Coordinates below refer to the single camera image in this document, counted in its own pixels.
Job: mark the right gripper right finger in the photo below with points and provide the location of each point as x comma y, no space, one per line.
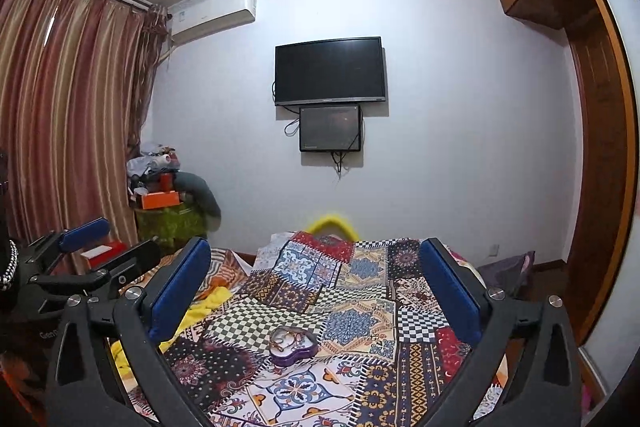
457,290

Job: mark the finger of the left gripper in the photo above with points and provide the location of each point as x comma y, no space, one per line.
117,273
51,248

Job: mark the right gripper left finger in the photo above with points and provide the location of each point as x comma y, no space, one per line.
171,291

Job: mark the purple heart-shaped tin box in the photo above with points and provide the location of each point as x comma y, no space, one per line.
288,345

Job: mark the red box with white label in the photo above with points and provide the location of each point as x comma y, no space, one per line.
97,256

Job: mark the yellow cloth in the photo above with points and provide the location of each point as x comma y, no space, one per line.
196,313

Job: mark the green patterned cabinet cloth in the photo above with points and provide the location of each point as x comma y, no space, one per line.
171,227

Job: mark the orange box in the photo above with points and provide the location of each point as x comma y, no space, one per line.
157,200

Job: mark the patchwork patterned bed cover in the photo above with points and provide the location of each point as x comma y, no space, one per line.
386,350

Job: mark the brown wooden door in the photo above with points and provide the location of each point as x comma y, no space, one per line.
609,165

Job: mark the yellow round object behind bed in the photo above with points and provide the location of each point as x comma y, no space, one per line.
333,223

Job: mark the striped red gold curtain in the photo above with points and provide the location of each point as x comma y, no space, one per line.
76,84

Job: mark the wall power outlet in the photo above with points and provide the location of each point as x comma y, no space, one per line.
494,250

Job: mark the small black wall monitor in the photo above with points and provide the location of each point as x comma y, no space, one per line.
330,129

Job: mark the large black wall television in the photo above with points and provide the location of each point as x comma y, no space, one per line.
330,71

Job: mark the white wall air conditioner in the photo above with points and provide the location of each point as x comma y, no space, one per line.
208,17

